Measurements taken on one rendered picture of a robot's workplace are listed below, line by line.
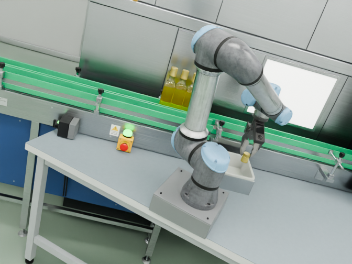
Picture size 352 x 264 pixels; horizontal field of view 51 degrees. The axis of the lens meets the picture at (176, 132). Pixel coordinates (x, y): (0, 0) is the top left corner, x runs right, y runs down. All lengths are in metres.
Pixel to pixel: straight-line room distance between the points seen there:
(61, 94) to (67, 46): 3.41
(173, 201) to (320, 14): 1.21
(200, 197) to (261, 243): 0.32
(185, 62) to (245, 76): 0.80
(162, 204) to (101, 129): 0.58
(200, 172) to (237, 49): 0.47
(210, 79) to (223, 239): 0.62
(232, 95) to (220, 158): 0.75
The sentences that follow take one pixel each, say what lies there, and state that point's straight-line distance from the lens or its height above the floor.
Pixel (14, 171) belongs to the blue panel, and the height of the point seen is 0.43.
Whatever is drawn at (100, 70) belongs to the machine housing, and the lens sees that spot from 2.05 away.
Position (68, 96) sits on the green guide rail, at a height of 0.93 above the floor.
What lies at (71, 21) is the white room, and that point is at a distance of 5.14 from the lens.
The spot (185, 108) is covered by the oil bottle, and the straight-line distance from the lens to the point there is 1.88.
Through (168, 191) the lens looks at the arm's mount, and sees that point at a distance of 1.47.
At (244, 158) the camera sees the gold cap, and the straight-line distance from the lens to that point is 1.75.
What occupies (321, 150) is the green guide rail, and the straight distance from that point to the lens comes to 2.12.
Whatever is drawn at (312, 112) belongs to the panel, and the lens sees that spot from 2.19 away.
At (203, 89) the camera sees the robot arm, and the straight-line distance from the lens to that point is 1.31.
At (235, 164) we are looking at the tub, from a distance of 1.94.
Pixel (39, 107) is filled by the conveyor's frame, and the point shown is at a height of 0.84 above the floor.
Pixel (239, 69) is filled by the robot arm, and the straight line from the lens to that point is 1.19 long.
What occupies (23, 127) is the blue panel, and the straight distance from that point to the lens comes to 1.98.
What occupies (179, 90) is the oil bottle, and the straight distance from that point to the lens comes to 1.85.
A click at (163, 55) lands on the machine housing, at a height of 1.16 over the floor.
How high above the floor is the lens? 1.66
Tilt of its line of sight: 25 degrees down
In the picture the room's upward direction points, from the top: 17 degrees clockwise
